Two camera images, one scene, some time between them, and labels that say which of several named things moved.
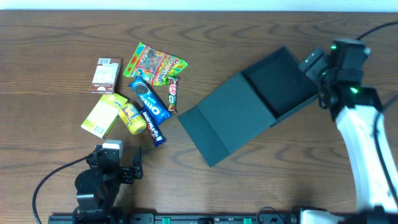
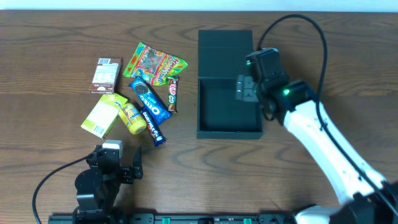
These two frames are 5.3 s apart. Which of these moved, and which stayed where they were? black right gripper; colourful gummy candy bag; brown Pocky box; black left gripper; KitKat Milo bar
Moved: black right gripper
Stayed: brown Pocky box; KitKat Milo bar; colourful gummy candy bag; black left gripper
